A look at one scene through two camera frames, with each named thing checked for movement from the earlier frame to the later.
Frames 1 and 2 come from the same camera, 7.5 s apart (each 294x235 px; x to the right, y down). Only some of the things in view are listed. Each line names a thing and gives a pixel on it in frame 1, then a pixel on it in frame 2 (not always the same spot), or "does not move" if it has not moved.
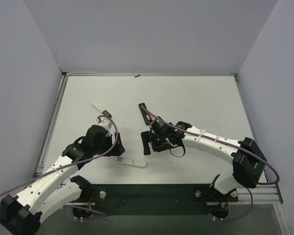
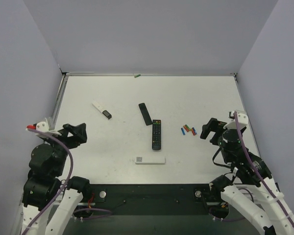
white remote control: x=139 y=162 → x=150 y=160
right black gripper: x=150 y=134 → x=215 y=129
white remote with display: x=101 y=109 does not move
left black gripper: x=118 y=146 → x=66 y=134
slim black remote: x=147 y=117 does not move
